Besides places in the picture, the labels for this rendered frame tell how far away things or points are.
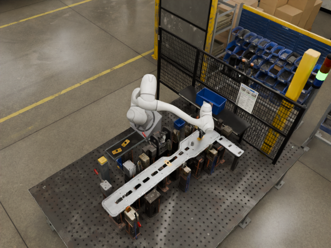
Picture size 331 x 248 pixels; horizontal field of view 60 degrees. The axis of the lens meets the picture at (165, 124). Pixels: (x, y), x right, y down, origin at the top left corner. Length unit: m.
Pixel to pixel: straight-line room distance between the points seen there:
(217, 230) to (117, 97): 2.93
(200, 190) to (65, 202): 1.31
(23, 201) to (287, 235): 3.15
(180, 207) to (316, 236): 1.78
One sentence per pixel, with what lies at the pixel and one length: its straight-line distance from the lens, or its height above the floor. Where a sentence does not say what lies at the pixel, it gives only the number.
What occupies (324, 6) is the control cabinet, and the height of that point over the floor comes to 0.15.
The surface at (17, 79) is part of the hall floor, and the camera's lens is 5.71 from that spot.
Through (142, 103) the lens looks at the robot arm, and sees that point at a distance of 2.52.
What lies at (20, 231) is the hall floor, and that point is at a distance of 3.78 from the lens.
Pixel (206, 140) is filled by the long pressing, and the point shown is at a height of 1.00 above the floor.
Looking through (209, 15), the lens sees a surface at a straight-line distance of 4.51.
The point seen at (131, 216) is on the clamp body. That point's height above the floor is 1.06.
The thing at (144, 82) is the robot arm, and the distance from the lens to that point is 2.56.
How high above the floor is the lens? 3.22
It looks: 46 degrees down
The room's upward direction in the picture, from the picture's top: 4 degrees clockwise
